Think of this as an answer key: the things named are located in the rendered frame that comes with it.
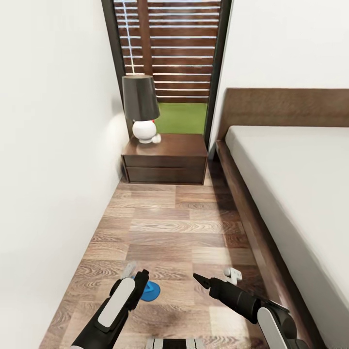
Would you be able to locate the fixed window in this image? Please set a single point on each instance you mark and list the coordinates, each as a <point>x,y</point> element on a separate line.
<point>180,44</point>

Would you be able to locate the table lamp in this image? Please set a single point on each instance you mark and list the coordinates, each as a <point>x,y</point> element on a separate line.
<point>141,105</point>

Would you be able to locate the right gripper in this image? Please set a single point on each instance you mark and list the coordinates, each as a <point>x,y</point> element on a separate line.
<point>226,292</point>

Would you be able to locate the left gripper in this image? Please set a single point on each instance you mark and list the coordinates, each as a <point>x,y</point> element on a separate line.
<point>141,278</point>

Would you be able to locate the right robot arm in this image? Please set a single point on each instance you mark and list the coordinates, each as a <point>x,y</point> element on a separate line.
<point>277,325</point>

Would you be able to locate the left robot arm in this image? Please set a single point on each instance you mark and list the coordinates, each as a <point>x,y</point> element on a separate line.
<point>103,329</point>

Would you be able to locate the bed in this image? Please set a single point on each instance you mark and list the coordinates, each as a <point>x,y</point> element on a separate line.
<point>285,156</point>

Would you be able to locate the sandal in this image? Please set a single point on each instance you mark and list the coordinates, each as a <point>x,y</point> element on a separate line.
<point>151,291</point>

